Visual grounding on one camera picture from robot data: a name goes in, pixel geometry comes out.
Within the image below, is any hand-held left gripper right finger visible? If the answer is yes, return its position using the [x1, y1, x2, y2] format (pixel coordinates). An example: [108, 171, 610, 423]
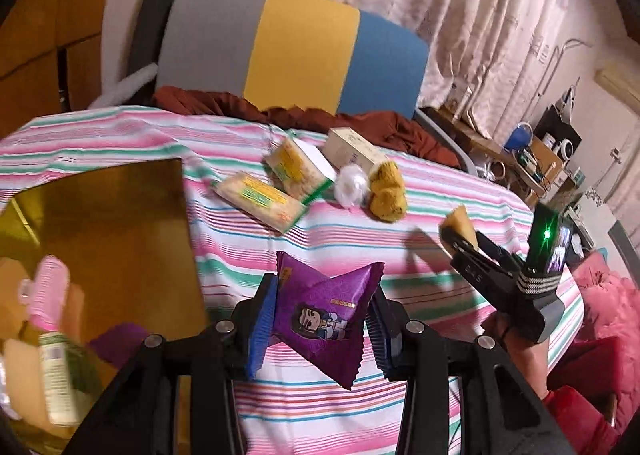
[367, 287, 576, 455]

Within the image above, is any beige carton box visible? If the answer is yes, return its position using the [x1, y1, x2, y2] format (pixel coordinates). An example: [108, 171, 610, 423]
[322, 128, 388, 173]

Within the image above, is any person's right hand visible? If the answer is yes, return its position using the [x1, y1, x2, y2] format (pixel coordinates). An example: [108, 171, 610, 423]
[482, 312, 551, 393]

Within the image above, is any yellow sponge wedge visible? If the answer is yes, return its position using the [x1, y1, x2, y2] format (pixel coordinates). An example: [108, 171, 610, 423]
[2, 339, 51, 436]
[439, 205, 478, 256]

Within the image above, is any green label packet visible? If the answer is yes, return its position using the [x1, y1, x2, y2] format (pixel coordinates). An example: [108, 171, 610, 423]
[20, 325, 108, 428]

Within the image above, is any green yellow packet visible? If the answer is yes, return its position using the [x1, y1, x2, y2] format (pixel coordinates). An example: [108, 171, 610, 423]
[264, 135, 337, 203]
[212, 172, 306, 235]

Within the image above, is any yellow knitted toy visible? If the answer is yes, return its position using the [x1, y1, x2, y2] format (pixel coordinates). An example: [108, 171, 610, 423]
[367, 160, 407, 222]

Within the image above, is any pale patterned curtain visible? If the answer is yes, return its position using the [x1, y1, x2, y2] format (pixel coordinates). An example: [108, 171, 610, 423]
[297, 0, 591, 136]

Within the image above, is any beige air conditioner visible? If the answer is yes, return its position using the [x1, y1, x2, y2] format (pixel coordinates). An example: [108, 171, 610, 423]
[595, 60, 640, 101]

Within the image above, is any grey yellow blue chair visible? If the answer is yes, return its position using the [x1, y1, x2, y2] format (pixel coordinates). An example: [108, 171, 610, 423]
[155, 0, 481, 173]

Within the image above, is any blue round object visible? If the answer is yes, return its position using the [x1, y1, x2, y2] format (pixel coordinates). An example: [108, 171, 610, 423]
[502, 122, 533, 153]

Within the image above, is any wooden wardrobe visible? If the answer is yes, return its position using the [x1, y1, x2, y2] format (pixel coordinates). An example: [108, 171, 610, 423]
[0, 0, 121, 141]

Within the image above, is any white wall pipe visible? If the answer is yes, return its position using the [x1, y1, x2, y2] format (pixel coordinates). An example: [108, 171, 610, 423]
[537, 38, 596, 111]

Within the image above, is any brown-red cloth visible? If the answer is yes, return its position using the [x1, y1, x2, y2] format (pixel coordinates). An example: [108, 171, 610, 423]
[150, 85, 463, 168]

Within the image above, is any white fluffy ball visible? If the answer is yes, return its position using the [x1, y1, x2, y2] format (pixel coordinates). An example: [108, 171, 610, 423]
[334, 164, 370, 208]

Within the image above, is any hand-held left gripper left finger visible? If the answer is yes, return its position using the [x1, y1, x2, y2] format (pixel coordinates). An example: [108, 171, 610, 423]
[62, 272, 281, 455]

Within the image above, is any pink hair clip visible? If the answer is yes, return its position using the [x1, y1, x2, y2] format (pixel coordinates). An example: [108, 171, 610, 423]
[19, 255, 71, 331]

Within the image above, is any wooden desk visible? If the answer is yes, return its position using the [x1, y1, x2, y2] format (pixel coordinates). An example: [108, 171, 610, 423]
[440, 105, 586, 201]

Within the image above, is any striped tablecloth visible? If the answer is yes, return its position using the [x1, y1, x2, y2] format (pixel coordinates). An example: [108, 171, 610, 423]
[0, 105, 586, 455]

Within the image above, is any black box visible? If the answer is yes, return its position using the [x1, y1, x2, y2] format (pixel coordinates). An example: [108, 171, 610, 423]
[535, 105, 583, 161]

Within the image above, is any gold tin box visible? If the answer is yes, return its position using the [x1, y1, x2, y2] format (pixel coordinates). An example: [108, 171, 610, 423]
[0, 158, 211, 455]

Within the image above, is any pink blanket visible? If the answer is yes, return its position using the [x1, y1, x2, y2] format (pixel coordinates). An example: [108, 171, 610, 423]
[550, 250, 640, 436]

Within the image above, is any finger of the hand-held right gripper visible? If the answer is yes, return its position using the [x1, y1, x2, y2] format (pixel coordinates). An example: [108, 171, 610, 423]
[475, 231, 526, 270]
[439, 226, 531, 306]

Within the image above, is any white chair armrest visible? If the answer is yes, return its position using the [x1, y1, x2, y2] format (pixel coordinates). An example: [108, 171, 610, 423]
[89, 64, 158, 110]

